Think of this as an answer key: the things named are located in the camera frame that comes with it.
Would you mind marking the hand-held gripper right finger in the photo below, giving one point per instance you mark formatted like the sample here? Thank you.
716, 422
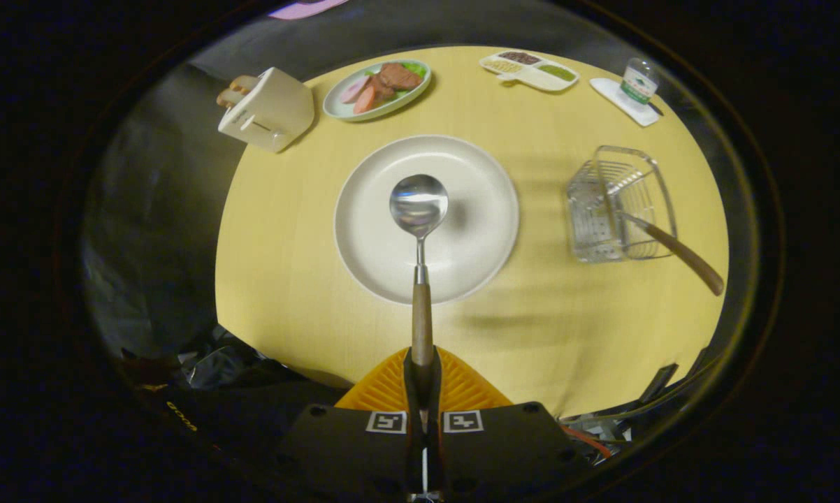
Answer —
437, 391

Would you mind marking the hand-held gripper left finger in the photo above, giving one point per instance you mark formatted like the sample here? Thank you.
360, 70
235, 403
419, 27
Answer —
410, 391

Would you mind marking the white round plate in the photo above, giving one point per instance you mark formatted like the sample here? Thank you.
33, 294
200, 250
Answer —
476, 209

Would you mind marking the crumpled dark plastic sheet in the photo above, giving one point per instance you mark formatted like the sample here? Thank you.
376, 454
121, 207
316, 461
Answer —
217, 363

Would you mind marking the black table clamp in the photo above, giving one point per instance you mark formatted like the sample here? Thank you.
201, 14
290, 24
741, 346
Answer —
659, 383

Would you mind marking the light green food plate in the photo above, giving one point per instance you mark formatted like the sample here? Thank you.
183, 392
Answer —
336, 108

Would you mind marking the red sausage slice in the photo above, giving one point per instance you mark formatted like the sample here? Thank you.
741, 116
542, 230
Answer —
367, 100

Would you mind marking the pink ham slice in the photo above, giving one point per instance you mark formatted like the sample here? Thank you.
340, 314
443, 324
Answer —
354, 89

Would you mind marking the black backdrop cloth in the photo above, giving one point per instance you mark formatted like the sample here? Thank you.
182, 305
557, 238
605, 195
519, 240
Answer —
161, 209

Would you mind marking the white toaster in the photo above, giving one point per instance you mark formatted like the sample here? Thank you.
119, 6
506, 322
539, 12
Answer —
273, 112

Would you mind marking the brown steak piece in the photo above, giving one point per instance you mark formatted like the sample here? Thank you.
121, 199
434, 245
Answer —
400, 75

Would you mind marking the green lettuce leaf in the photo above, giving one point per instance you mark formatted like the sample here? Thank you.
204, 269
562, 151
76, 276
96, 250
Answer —
415, 69

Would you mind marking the white divided snack dish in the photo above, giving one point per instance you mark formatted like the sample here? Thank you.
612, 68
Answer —
532, 77

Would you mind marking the white square coaster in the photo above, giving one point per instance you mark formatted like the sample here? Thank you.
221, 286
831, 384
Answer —
612, 94

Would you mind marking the toast slice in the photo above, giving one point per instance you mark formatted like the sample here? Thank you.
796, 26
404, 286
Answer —
228, 98
244, 84

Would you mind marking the clear water bottle green cap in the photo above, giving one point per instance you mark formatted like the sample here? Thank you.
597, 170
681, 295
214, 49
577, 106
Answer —
638, 87

